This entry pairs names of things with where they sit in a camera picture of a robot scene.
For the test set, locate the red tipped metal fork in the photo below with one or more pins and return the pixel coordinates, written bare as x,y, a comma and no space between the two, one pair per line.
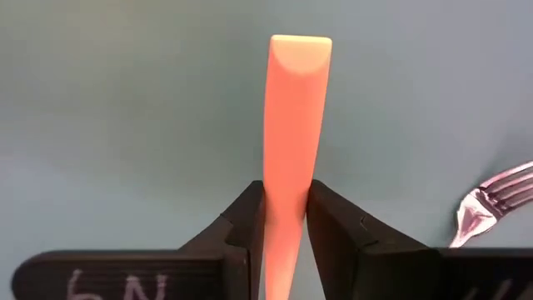
474,214

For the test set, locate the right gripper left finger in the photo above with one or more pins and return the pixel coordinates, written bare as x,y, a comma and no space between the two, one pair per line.
145,275

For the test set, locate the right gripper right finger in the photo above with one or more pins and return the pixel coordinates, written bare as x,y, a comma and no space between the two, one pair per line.
395,271

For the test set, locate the green table mat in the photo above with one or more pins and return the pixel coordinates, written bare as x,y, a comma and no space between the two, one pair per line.
125,125

